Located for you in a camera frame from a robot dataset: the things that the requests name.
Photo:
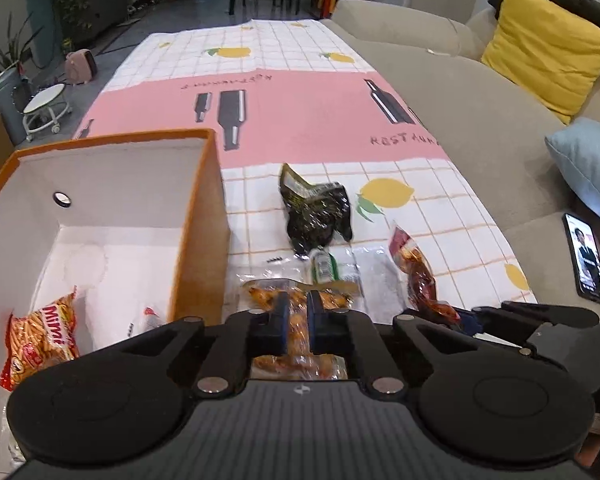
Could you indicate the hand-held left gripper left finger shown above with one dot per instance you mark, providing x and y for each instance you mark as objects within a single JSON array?
[{"x": 281, "y": 325}]

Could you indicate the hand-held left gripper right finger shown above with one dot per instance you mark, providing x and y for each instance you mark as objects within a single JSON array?
[{"x": 316, "y": 325}]

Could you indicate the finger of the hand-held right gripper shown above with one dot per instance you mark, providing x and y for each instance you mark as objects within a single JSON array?
[
  {"x": 530, "y": 312},
  {"x": 470, "y": 325}
]

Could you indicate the clear nut snack packet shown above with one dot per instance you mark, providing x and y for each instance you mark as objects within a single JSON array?
[{"x": 298, "y": 332}]

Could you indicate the green sausage packet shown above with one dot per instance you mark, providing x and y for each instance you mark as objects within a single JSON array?
[{"x": 324, "y": 266}]

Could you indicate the dried meat packet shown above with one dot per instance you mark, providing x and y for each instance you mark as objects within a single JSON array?
[{"x": 415, "y": 270}]

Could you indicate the dark green snack packet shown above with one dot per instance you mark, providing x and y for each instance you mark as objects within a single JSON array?
[{"x": 315, "y": 215}]

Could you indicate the orange cardboard box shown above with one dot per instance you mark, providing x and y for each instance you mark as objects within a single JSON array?
[{"x": 130, "y": 200}]

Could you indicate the stick snack bag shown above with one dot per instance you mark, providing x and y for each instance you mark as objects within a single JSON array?
[{"x": 40, "y": 340}]

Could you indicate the black smartphone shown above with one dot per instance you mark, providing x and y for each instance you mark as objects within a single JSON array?
[{"x": 586, "y": 260}]

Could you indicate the light blue pillow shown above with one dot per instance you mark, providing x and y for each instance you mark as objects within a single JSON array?
[{"x": 590, "y": 165}]

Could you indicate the lemon print checked tablecloth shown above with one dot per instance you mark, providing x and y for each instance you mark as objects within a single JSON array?
[{"x": 305, "y": 110}]

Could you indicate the beige sofa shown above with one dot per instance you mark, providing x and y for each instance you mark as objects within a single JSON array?
[{"x": 455, "y": 90}]

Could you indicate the yellow pillow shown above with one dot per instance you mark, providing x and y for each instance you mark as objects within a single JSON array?
[{"x": 545, "y": 45}]

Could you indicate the white rolling stool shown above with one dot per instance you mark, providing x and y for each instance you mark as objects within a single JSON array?
[{"x": 45, "y": 102}]

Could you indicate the pink heater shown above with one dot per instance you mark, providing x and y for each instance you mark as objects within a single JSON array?
[{"x": 80, "y": 66}]

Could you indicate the grey trash bin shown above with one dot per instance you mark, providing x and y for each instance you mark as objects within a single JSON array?
[{"x": 2, "y": 102}]

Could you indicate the long-leaf potted plant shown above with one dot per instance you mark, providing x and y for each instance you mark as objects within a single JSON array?
[{"x": 7, "y": 50}]

